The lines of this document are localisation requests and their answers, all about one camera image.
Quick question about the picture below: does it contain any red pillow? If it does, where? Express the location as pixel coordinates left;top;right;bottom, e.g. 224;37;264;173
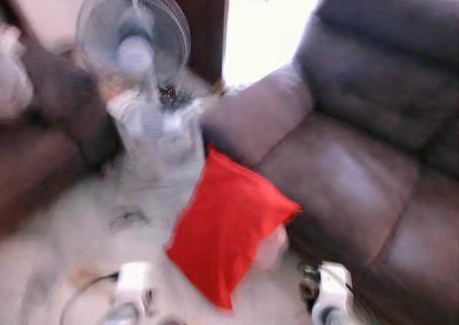
165;144;302;311

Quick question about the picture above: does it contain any pink cat face pillow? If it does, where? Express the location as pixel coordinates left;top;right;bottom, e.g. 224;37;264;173
255;225;289;272

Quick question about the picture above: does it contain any brown two-seat sofa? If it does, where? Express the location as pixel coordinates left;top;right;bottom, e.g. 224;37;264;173
203;0;459;325

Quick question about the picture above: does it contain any white air cooler unit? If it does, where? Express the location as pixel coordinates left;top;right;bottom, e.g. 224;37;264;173
108;88;216;189

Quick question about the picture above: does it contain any dark wooden door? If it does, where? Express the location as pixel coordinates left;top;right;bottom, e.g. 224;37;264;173
154;0;229;85

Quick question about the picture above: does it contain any white standing fan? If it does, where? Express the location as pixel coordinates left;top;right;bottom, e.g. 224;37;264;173
75;0;192;89

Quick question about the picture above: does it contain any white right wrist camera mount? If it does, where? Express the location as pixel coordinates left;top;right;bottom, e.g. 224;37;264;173
319;262;354;311

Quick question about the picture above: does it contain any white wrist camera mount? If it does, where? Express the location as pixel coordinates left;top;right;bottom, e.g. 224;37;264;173
115;262;155;308
319;262;354;311

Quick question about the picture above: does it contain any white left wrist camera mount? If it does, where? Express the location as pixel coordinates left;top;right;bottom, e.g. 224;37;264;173
115;262;155;308

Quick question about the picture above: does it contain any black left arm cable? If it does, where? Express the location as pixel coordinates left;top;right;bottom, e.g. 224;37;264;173
61;271;119;325

